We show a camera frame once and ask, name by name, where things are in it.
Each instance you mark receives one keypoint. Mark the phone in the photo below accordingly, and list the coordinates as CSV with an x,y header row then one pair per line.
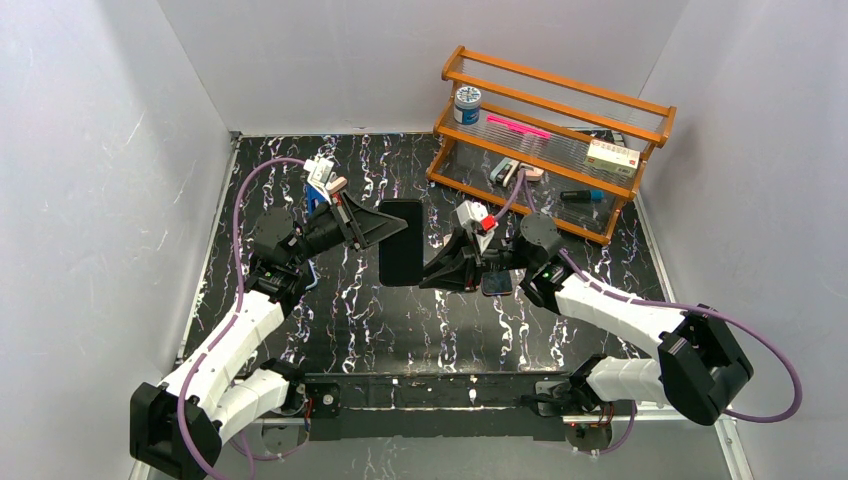
x,y
312,276
401,255

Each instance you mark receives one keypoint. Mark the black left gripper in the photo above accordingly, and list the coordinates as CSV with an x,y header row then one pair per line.
x,y
353,222

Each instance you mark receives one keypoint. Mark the black blue marker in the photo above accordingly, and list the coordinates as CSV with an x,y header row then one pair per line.
x,y
582,196

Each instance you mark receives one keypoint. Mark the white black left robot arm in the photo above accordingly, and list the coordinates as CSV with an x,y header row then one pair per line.
x,y
180,425

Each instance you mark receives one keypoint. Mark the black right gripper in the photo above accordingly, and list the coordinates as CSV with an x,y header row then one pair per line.
x,y
472,261

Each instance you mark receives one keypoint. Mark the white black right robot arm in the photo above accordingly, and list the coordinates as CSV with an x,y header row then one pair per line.
x,y
693,364

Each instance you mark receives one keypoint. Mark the black arm mounting base bar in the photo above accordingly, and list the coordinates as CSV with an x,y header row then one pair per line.
x,y
431,405

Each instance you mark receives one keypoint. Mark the white red cardboard box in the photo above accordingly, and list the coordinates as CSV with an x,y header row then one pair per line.
x,y
612,158

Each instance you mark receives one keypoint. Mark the white blue labelled jar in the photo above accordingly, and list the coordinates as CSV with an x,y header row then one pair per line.
x,y
467,101

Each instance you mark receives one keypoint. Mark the light blue small stapler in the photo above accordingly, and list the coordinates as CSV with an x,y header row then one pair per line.
x,y
503,171

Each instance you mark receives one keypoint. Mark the purple edged smartphone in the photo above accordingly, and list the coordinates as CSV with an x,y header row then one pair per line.
x,y
496,284

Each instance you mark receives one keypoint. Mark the small pink white stapler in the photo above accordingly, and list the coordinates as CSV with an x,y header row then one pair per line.
x,y
336,185

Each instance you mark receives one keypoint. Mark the orange wooden shelf rack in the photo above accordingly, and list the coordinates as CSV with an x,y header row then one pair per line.
x,y
573,112

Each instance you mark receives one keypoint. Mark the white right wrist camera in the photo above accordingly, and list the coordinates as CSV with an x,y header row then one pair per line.
x,y
476,220

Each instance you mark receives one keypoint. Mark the phone in light blue case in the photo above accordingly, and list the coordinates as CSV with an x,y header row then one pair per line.
x,y
312,276

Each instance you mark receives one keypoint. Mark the pink pen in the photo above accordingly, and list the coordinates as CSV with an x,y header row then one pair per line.
x,y
518,127

